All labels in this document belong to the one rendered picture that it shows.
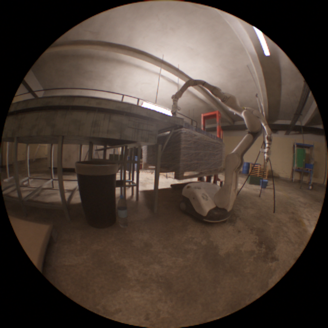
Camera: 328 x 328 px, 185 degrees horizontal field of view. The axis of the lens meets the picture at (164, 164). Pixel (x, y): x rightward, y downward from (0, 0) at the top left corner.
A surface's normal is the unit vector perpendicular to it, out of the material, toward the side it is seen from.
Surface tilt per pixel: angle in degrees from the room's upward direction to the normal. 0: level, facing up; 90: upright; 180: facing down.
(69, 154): 90
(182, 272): 0
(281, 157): 90
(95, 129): 90
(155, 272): 0
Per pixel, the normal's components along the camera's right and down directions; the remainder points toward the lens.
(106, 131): 0.58, 0.10
